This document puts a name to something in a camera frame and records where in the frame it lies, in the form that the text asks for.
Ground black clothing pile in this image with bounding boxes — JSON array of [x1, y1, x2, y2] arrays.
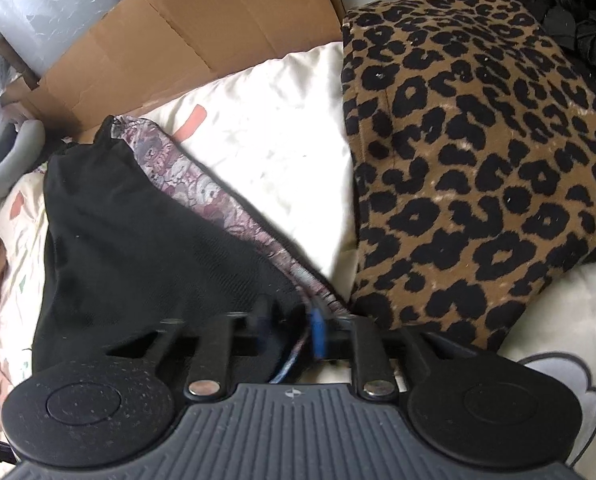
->
[[485, 0, 596, 98]]

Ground flattened cardboard sheet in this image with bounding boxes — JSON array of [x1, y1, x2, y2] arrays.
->
[[0, 0, 347, 147]]

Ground black pants with floral lining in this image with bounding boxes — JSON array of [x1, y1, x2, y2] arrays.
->
[[30, 114, 351, 386]]

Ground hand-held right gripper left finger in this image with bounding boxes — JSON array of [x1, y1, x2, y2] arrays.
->
[[105, 295, 273, 402]]

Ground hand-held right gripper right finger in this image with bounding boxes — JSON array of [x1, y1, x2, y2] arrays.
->
[[309, 309, 479, 402]]

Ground grey neck pillow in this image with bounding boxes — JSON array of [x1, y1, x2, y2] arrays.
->
[[0, 120, 47, 198]]

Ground leopard print garment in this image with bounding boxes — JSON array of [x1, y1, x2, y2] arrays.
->
[[340, 0, 596, 356]]

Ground grey plastic-wrapped panel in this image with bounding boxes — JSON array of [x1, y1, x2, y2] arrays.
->
[[0, 0, 146, 80]]

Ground cream bear print blanket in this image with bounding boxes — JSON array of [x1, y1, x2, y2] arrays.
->
[[0, 40, 596, 466]]

